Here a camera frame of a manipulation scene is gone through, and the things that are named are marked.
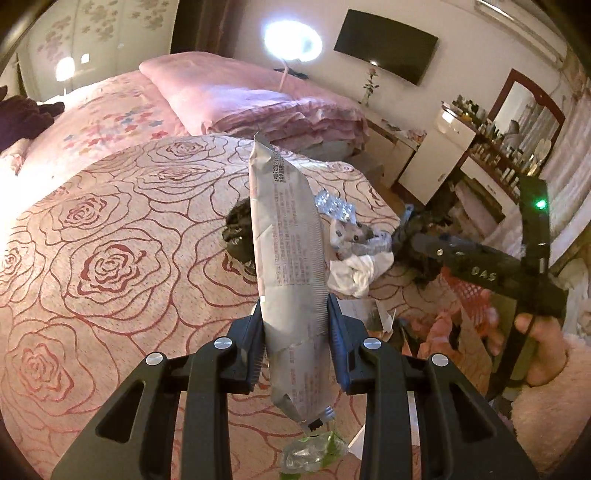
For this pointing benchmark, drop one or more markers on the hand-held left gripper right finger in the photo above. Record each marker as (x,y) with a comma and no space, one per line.
(335,344)

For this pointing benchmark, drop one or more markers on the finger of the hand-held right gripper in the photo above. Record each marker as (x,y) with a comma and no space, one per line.
(415,263)
(415,233)

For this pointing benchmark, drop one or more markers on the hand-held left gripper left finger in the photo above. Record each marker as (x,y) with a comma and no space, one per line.
(256,344)

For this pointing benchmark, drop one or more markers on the clear plastic bag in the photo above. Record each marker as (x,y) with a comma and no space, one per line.
(355,235)

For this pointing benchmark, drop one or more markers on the silver foil snack wrapper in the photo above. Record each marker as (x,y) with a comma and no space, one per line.
(286,240)

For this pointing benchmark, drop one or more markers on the green pea snack packet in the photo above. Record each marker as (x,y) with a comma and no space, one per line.
(314,454)

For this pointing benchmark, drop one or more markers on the person's right forearm pink sleeve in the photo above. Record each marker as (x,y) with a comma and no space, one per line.
(554,415)

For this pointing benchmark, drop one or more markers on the person's right hand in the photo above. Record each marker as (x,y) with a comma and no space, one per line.
(549,350)

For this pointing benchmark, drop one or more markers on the crumpled white tissue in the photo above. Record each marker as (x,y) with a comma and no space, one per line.
(355,274)

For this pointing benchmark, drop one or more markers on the white dressing table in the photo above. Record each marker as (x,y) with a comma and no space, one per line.
(489,184)

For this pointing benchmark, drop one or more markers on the empty silver blister pack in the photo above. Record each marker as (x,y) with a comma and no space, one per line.
(334,205)

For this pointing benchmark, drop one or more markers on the white bedside table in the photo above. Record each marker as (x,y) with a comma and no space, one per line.
(397,147)

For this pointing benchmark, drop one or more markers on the crumpled black plastic bag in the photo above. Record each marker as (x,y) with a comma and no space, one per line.
(238,230)

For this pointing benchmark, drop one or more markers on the row of cosmetic bottles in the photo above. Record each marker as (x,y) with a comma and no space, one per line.
(498,147)

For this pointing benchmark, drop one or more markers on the artificial rose stem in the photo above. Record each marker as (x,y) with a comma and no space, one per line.
(371,83)

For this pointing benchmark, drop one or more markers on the red framed dresser mirror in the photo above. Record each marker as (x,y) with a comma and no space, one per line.
(526,106)

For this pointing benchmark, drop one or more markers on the folded pink quilt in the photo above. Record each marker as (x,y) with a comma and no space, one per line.
(240,92)

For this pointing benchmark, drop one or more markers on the pink floral bed sheet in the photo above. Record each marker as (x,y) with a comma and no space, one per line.
(106,120)

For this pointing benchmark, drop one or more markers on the dark plush toy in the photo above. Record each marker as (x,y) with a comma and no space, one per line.
(23,115)

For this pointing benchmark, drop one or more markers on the floral wardrobe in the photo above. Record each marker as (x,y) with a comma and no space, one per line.
(101,37)

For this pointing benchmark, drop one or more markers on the black wall television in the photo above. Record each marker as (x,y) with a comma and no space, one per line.
(385,44)

